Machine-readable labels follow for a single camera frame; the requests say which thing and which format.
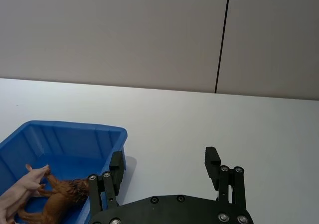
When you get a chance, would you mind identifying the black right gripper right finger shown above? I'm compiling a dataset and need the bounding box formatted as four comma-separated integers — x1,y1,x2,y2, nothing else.
204,146,248,212

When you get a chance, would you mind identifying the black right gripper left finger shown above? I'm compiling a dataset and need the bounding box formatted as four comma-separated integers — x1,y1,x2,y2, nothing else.
87,151,124,213

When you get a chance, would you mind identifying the blue plastic bin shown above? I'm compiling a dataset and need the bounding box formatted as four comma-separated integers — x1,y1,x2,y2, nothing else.
0,120,128,224

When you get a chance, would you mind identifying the brown toy lion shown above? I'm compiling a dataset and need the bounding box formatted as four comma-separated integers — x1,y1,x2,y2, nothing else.
17,172,91,224

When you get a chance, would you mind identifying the pink toy pig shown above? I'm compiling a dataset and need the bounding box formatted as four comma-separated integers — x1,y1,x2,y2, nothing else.
0,164,52,223

